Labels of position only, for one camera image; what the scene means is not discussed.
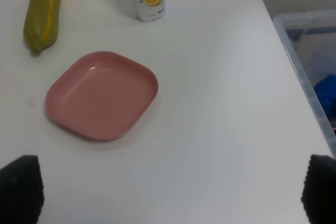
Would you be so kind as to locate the clear plastic storage bin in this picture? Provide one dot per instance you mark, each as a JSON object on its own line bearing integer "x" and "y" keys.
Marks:
{"x": 309, "y": 41}

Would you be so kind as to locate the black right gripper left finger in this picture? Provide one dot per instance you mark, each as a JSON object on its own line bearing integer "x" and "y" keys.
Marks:
{"x": 22, "y": 190}

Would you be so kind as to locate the blue cloth in bin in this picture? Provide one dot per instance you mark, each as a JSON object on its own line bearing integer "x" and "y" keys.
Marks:
{"x": 325, "y": 91}

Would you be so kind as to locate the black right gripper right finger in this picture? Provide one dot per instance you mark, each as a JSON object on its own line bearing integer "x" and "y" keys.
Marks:
{"x": 318, "y": 195}

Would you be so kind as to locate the pink square plate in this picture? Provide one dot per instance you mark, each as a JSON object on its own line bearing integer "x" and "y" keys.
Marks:
{"x": 101, "y": 96}

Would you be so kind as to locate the corn cob with green husk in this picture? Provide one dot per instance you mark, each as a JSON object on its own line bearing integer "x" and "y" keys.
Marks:
{"x": 41, "y": 24}

